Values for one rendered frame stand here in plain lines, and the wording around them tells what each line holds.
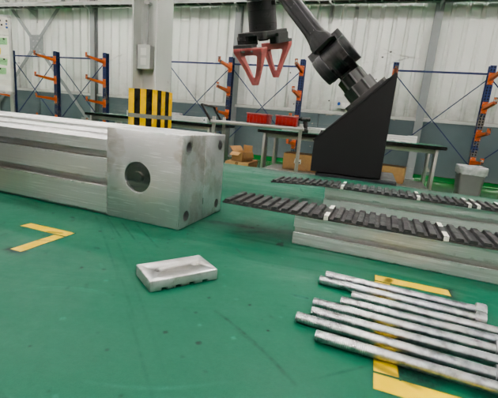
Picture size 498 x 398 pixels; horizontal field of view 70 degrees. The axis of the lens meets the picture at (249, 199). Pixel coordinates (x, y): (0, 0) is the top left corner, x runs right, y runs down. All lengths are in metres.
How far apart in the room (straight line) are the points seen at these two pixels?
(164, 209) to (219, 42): 8.72
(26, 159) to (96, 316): 0.30
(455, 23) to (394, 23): 1.08
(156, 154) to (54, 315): 0.19
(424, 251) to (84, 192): 0.35
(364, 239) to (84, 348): 0.25
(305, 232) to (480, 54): 8.05
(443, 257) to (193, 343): 0.24
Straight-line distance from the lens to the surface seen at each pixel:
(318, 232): 0.35
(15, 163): 0.51
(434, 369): 0.21
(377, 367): 0.21
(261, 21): 0.78
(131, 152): 0.38
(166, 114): 3.90
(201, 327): 0.21
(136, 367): 0.19
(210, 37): 9.16
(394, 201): 0.53
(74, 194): 0.44
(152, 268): 0.26
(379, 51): 8.20
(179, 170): 0.35
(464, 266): 0.36
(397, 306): 0.26
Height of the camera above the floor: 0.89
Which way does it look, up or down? 12 degrees down
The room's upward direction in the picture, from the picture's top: 5 degrees clockwise
